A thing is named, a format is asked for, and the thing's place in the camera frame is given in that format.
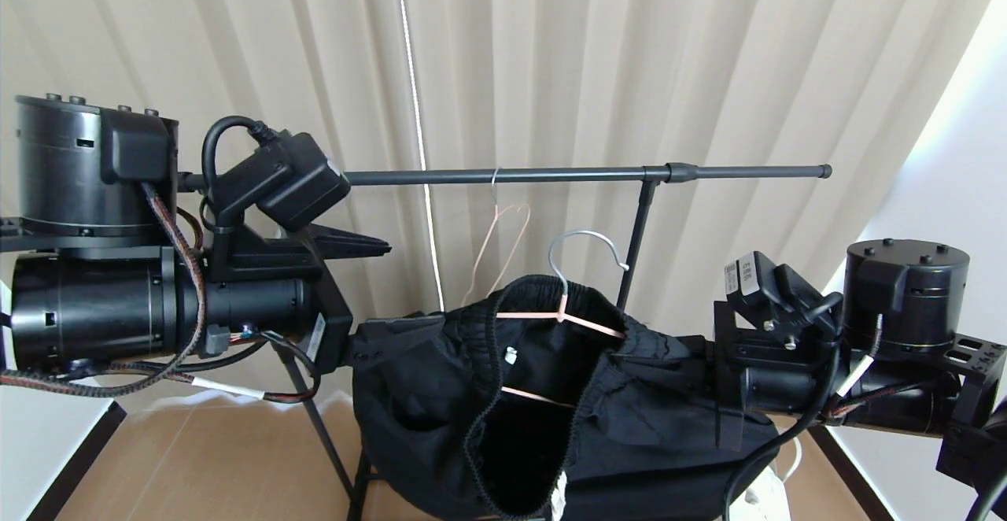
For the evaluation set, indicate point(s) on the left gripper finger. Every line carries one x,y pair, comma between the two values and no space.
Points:
346,243
378,332

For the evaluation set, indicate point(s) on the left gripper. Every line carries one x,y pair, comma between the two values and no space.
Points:
118,308

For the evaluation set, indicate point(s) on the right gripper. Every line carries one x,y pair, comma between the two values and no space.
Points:
787,387

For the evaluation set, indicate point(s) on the white garment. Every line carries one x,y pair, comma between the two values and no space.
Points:
763,501

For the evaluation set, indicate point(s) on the black shorts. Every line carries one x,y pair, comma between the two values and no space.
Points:
669,419

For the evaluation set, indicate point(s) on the pink clothes hanger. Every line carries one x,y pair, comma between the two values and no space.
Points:
494,230
560,289

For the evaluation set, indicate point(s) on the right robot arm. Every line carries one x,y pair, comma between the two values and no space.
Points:
905,293

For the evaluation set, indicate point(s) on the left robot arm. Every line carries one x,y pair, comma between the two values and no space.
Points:
63,167

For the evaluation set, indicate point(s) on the black clothes rack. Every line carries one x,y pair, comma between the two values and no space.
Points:
590,174

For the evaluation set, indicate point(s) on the beige curtain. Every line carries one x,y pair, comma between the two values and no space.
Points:
629,57

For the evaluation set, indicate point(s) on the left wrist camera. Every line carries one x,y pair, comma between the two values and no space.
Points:
303,182

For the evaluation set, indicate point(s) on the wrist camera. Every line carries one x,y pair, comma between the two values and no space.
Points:
303,182
759,285

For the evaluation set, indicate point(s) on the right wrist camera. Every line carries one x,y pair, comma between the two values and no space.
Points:
759,285

